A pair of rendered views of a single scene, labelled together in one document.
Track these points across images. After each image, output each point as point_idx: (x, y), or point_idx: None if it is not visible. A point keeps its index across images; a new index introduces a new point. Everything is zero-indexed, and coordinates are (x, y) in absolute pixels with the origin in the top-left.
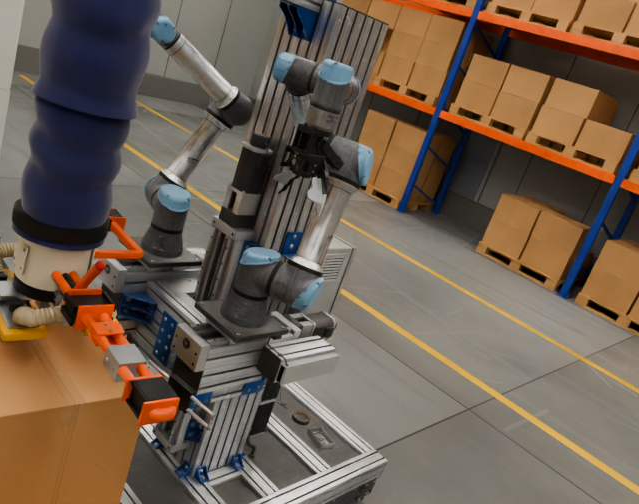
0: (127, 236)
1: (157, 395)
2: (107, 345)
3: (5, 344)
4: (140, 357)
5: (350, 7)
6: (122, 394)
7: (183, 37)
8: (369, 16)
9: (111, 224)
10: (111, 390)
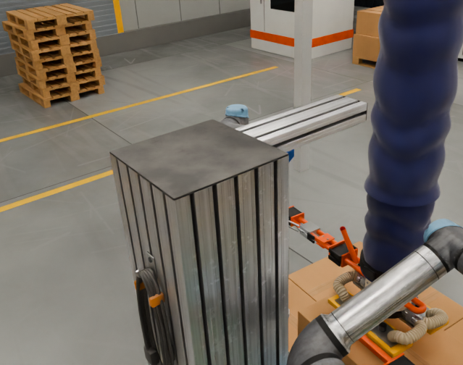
0: (365, 338)
1: (290, 208)
2: (320, 230)
3: (395, 322)
4: (303, 226)
5: (196, 124)
6: (312, 304)
7: (419, 248)
8: (156, 137)
9: (390, 357)
10: (319, 305)
